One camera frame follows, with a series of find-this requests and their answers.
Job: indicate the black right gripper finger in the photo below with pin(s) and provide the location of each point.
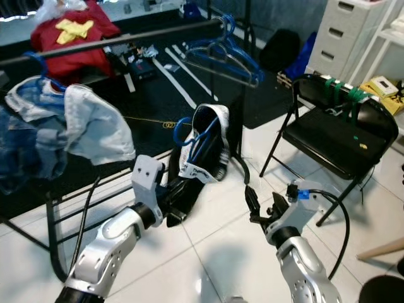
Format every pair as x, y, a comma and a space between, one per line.
278, 205
254, 205

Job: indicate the blue plastic clothes hanger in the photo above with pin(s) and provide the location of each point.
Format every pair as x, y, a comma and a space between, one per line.
177, 129
48, 68

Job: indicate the black shorts white printed waistband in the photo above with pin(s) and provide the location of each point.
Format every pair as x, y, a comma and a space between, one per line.
218, 117

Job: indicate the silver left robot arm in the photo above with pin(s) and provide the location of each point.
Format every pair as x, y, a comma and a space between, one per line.
107, 252

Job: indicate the black folding chair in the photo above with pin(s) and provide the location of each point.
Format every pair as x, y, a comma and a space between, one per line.
328, 139

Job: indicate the light blue denim shorts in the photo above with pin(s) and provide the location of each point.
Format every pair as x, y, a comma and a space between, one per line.
101, 129

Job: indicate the wooden stick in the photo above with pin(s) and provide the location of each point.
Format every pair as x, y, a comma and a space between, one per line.
382, 248

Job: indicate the long white floor tape strip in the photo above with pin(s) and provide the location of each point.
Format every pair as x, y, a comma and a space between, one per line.
175, 84
192, 74

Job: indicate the bundle of blue hangers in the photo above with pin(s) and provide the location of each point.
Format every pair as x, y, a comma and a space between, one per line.
252, 76

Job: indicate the small black box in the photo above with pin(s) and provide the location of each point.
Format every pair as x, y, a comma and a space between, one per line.
144, 69

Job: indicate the dark blue denim shorts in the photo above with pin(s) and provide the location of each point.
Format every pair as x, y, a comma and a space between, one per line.
19, 151

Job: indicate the blue fabric bag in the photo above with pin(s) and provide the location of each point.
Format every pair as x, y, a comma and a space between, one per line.
306, 57

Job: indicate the black backpack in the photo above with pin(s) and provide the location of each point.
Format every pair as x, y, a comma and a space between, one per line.
278, 50

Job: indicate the yellow box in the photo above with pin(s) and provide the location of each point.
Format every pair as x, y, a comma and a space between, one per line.
394, 101

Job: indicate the white drawer unit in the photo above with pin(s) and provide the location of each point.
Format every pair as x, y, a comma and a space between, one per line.
341, 38

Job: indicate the red shirt with yellow star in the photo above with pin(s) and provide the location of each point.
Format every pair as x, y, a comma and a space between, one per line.
104, 31

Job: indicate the white crumpled plastic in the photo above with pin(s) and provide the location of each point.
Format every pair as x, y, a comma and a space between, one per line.
60, 7

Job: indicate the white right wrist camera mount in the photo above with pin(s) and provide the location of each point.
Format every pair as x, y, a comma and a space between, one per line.
306, 205

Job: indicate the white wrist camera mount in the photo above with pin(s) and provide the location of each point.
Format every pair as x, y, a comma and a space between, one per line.
306, 205
146, 177

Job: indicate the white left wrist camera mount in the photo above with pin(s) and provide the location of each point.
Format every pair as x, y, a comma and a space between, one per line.
146, 177

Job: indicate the white shelf frame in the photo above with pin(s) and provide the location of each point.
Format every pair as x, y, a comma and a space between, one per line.
392, 57

